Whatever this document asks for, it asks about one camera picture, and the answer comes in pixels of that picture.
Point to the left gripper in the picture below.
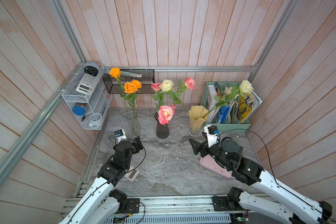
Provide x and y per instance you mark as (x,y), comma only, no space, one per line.
(139,144)

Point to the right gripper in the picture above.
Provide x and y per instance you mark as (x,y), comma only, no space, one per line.
(199,146)

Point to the pink rose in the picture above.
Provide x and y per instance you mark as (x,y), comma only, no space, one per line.
(156,86)
(165,114)
(188,84)

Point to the pink tulip bud flower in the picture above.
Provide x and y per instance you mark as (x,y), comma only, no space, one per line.
(173,106)

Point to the orange rose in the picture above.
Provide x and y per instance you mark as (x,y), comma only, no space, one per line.
(127,91)
(115,73)
(137,83)

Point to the cream rose group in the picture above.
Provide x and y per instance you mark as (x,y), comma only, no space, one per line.
(223,98)
(167,88)
(244,88)

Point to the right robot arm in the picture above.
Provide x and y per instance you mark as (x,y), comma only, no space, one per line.
(290,207)

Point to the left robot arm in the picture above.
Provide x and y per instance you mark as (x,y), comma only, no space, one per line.
(100,196)

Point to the pink case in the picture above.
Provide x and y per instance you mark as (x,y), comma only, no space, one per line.
(210,164)

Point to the clear glass cylinder vase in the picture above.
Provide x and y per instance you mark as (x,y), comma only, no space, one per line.
(133,123)

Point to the purple ribbed glass vase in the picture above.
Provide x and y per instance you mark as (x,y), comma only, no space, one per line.
(162,131)

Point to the pink calculator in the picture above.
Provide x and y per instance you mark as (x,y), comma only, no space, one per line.
(132,175)

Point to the yellow ruffled vase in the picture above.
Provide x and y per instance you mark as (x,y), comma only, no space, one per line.
(197,117)

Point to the blue folder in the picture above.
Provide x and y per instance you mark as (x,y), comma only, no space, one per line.
(222,114)

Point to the white book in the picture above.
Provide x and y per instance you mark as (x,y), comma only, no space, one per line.
(211,102)

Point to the white cup on shelf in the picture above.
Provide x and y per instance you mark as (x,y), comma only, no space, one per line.
(94,120)

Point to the green file organizer box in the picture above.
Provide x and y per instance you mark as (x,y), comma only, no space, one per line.
(226,126)

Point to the blue lid jar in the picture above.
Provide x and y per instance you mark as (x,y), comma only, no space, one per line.
(79,109)

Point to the yellow magazine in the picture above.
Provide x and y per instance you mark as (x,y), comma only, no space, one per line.
(248,103)

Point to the white strip on basket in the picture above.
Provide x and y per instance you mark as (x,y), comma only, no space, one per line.
(130,74)

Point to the white calculator on shelf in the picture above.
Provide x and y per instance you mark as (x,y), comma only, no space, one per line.
(87,84)

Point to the round black white device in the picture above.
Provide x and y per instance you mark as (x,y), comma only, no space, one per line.
(91,68)

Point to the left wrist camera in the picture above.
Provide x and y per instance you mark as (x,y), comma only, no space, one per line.
(119,135)

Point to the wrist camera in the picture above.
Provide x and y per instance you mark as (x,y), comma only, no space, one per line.
(119,135)
(213,135)

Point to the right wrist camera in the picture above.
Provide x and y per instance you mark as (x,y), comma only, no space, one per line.
(213,135)

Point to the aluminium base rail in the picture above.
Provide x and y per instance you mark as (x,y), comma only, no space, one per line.
(196,209)

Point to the white wire mesh shelf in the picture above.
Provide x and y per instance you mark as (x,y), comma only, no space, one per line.
(98,102)

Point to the black wire basket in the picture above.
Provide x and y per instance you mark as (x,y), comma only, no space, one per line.
(147,79)

